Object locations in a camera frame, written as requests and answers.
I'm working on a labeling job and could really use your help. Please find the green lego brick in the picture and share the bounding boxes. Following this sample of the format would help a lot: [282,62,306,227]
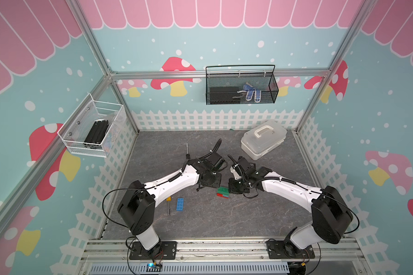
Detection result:
[217,187,229,196]

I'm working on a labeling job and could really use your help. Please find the red lego brick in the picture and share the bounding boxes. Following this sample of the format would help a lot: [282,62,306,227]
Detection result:
[216,193,229,199]

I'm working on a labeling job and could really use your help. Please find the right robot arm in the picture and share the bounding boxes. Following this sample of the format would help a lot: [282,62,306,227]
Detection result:
[229,157,357,255]

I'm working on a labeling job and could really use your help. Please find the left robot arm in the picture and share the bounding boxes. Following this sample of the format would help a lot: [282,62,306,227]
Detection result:
[102,152,228,254]

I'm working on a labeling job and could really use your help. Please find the long blue lego brick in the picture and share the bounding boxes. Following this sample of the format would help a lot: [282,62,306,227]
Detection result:
[176,198,184,212]

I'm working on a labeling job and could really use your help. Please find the orange black screwdriver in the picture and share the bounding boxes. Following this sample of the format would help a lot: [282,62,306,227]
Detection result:
[185,143,190,161]

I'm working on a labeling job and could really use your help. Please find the white plastic storage box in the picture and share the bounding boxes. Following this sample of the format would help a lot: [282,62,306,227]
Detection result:
[241,120,287,160]

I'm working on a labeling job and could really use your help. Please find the yellow black screwdriver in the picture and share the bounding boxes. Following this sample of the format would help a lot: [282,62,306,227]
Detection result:
[166,197,172,215]

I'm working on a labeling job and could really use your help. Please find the black box in black basket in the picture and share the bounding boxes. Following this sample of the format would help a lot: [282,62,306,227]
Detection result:
[206,87,242,105]

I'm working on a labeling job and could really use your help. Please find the blue white item in basket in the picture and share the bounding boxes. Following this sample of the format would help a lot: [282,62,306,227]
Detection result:
[237,82,262,103]

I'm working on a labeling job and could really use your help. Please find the green lit circuit board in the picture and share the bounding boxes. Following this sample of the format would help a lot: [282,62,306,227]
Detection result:
[146,263,163,273]

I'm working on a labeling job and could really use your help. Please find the black item in white basket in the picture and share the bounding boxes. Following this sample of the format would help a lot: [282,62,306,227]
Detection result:
[83,120,109,149]

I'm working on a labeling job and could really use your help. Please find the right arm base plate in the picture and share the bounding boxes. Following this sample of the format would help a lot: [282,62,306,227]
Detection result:
[265,239,315,261]

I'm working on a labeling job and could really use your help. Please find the black wire mesh basket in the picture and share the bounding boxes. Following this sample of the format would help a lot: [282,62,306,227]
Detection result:
[205,64,279,105]

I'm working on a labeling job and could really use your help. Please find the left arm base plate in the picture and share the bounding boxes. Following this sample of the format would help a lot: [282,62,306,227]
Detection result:
[128,241,177,261]

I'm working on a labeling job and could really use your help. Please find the grey cable duct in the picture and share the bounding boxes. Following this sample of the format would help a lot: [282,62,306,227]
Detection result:
[88,262,290,275]

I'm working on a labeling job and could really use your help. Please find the white wire mesh basket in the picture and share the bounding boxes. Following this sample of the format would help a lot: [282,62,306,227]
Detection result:
[57,94,127,158]

